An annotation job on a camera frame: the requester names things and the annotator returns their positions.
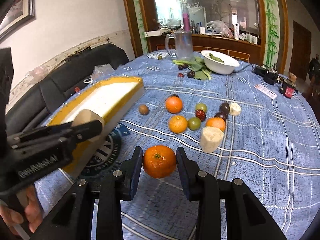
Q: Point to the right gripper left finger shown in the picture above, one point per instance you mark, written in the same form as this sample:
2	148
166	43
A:
122	184

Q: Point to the brown kiwi fruit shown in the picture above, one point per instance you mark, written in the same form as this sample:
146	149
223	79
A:
143	109

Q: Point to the framed wall picture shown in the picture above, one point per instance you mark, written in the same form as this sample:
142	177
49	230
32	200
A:
21	12

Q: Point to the dark plum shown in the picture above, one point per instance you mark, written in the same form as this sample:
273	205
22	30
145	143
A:
182	66
191	74

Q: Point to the clear plastic bag on sofa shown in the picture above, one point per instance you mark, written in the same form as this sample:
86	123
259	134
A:
101	70

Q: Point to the purple bottle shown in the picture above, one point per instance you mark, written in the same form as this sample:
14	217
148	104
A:
186	22

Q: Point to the red jujube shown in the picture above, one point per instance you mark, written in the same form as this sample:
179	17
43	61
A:
199	113

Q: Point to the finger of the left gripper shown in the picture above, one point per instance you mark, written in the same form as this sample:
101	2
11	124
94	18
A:
41	135

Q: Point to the white bowl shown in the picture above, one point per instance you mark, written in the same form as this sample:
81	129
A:
219	63

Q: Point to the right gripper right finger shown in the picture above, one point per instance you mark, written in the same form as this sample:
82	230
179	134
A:
201	186

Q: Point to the large beige cylinder piece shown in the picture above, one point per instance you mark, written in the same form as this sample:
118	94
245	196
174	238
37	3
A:
210	139

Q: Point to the wooden cabinet with mirror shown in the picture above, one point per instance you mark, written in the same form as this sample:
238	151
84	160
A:
260	28

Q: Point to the dark passion fruit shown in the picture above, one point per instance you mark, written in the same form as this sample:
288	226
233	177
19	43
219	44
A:
225	108
221	115

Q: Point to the black power adapter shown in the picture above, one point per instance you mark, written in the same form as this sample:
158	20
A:
269	75

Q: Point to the dark plum far right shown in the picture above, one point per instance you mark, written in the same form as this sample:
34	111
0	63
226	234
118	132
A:
191	74

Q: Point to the dark plum far left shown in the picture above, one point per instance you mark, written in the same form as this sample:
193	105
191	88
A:
182	66

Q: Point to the small beige cylinder piece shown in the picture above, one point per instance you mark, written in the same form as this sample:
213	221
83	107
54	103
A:
234	109

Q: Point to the clear plastic pitcher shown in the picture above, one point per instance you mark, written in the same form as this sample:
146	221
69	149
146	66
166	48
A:
183	45

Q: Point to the plastic bag on cabinet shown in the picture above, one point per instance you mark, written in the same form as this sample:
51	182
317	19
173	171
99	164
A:
218	27

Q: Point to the green jujube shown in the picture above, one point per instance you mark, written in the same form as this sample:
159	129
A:
201	106
194	123

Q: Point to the green leafy vegetables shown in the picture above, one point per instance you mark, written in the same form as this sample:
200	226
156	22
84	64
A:
198	66

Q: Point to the white pink paper card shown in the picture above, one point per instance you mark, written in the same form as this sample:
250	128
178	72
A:
266	91

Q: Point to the black leather sofa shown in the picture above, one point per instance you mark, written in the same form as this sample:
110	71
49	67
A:
45	97

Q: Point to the yellow-rimmed foam tray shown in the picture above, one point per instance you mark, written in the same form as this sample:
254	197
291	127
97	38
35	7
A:
108	101

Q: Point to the orange mandarin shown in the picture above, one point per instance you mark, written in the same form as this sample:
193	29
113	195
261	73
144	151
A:
178	124
174	104
216	122
159	161

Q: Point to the red black small box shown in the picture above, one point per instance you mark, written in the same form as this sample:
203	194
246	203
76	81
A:
288	87

